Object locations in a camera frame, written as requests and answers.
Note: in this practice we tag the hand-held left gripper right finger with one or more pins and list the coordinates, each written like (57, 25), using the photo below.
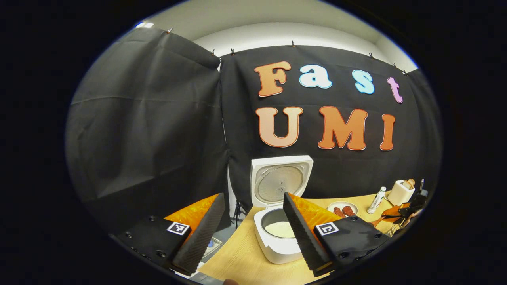
(303, 237)

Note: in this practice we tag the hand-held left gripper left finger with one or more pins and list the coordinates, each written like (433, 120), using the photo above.
(202, 237)

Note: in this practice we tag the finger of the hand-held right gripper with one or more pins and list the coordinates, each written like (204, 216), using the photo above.
(394, 209)

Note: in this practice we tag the white rice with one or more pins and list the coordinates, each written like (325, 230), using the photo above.
(279, 229)

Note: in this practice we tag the white rice cooker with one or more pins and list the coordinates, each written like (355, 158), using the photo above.
(277, 178)

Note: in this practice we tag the white toaster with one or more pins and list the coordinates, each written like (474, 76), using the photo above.
(398, 196)

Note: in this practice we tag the white drink bottle green label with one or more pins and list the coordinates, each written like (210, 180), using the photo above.
(375, 202)

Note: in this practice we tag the black tripod stand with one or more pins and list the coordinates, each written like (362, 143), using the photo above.
(239, 213)

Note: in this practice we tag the red meat piece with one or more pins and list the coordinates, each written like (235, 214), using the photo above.
(339, 212)
(348, 210)

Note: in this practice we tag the white round plate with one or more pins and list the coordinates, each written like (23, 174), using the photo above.
(336, 204)

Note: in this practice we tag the black backdrop cloth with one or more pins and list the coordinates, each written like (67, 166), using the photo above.
(138, 118)

